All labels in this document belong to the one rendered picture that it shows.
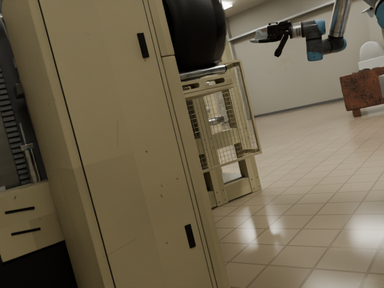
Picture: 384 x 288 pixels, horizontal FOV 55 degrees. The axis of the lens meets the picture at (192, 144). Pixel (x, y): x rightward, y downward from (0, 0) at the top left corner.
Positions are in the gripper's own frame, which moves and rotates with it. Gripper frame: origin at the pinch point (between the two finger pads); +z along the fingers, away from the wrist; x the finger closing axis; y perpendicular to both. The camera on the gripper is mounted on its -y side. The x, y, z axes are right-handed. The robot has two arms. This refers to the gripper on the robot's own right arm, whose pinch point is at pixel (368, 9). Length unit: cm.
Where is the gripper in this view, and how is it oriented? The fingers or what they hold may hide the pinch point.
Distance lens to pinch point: 262.7
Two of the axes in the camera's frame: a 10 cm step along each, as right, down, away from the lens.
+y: 3.5, 9.3, 1.4
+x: 8.3, -3.8, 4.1
